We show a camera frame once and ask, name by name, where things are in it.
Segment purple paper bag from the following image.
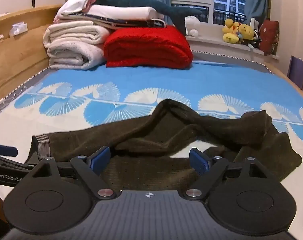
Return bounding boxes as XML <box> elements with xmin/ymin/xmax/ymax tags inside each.
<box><xmin>287</xmin><ymin>56</ymin><xmax>303</xmax><ymax>89</ymax></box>

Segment tissue pack on headboard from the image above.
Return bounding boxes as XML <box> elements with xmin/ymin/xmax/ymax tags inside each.
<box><xmin>9</xmin><ymin>22</ymin><xmax>28</xmax><ymax>37</ymax></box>

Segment dark brown corduroy pants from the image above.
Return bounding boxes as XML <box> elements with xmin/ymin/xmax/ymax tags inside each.
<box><xmin>28</xmin><ymin>99</ymin><xmax>302</xmax><ymax>191</ymax></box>

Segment red folded blanket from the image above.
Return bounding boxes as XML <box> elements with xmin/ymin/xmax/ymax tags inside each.
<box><xmin>103</xmin><ymin>25</ymin><xmax>193</xmax><ymax>69</ymax></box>

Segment white pink folded bedding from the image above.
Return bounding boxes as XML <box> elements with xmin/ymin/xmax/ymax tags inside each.
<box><xmin>53</xmin><ymin>0</ymin><xmax>166</xmax><ymax>29</ymax></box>

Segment wooden bed headboard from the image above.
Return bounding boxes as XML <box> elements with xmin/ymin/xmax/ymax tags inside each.
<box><xmin>0</xmin><ymin>5</ymin><xmax>61</xmax><ymax>100</ymax></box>

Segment white seal plush toy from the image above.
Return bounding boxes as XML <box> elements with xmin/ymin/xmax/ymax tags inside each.
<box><xmin>185</xmin><ymin>16</ymin><xmax>200</xmax><ymax>37</ymax></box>

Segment white folded quilt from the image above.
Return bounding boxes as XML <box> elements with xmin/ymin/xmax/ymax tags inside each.
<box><xmin>42</xmin><ymin>21</ymin><xmax>111</xmax><ymax>70</ymax></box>

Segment teal shark plush toy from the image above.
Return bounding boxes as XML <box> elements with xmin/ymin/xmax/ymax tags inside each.
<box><xmin>94</xmin><ymin>0</ymin><xmax>202</xmax><ymax>36</ymax></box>

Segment right blue curtain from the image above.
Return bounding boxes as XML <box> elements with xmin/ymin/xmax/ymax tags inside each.
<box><xmin>244</xmin><ymin>0</ymin><xmax>269</xmax><ymax>25</ymax></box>

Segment yellow plush toy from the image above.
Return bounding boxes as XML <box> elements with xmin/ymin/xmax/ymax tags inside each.
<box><xmin>222</xmin><ymin>18</ymin><xmax>255</xmax><ymax>44</ymax></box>

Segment blue white patterned bed sheet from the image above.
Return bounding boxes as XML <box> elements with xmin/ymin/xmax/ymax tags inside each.
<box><xmin>0</xmin><ymin>50</ymin><xmax>303</xmax><ymax>205</ymax></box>

